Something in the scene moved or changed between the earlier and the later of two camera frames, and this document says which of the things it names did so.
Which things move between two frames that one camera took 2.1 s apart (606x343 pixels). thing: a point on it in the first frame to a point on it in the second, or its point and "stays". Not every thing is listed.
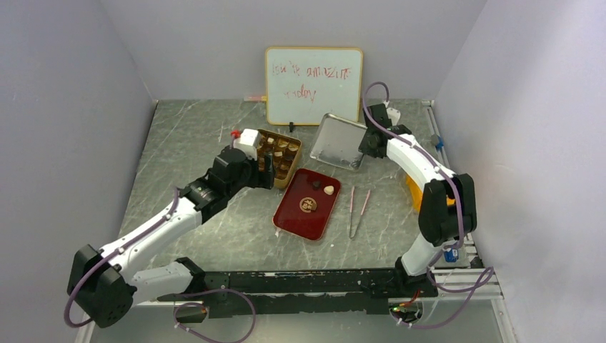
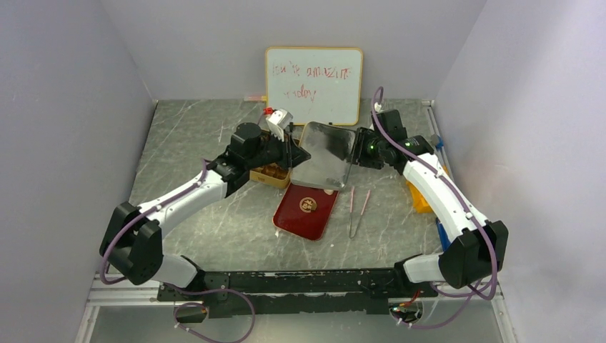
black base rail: x=240 y=293 stays
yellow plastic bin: x=416 y=194 stays
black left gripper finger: x=266 y=179 to x=295 y=154
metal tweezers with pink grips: x=351 y=201 stays
